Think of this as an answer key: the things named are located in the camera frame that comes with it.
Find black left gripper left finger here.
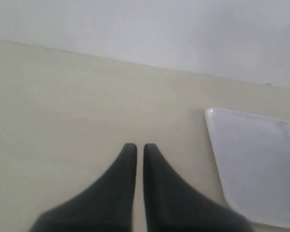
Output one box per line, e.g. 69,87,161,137
30,143,137,232

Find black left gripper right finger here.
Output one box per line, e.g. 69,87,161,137
143,144,253,232

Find white rectangular plastic tray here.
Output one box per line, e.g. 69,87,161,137
204,107,290,229

